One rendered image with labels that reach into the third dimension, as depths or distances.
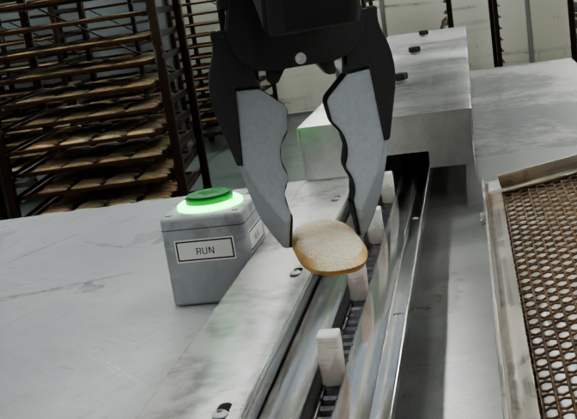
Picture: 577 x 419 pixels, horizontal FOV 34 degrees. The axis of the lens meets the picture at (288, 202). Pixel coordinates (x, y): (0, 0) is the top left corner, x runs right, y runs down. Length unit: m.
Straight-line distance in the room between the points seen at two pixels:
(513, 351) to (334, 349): 0.13
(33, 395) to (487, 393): 0.30
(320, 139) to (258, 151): 0.47
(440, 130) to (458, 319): 0.33
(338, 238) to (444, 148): 0.47
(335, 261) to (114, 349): 0.28
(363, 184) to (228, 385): 0.13
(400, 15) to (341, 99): 7.02
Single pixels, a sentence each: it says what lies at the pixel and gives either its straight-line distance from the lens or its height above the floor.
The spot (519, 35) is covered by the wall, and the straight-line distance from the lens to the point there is 7.53.
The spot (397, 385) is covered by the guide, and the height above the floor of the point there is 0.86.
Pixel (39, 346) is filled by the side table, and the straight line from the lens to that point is 0.76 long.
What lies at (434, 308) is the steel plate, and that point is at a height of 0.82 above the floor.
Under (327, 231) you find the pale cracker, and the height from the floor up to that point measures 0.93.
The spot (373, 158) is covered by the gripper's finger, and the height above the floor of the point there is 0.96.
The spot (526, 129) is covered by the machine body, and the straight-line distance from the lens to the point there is 1.39.
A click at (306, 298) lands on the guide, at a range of 0.63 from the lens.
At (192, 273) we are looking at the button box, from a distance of 0.77.
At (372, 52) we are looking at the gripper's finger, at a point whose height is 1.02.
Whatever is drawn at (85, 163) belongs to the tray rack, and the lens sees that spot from 3.10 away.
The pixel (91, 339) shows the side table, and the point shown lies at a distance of 0.75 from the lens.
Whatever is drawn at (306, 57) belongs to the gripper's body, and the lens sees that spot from 0.49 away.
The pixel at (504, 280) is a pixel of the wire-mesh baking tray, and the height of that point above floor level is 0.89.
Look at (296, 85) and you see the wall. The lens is 7.66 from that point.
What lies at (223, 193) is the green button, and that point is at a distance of 0.77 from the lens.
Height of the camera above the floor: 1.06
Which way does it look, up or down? 13 degrees down
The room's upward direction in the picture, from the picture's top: 9 degrees counter-clockwise
